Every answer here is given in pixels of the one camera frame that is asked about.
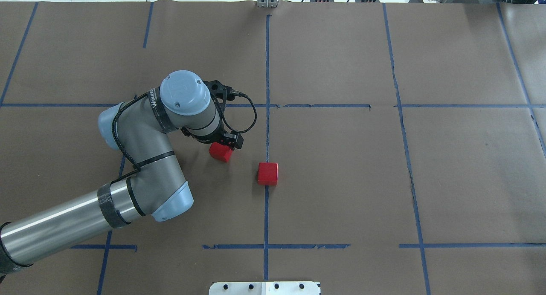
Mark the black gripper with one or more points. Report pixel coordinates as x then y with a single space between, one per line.
206 139

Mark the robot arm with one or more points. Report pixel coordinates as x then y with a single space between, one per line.
150 179

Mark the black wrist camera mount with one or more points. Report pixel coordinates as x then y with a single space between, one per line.
220 91

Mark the red block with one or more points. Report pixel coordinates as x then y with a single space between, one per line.
268 173
220 152

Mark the white metal base plate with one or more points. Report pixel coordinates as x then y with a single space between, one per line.
266 288

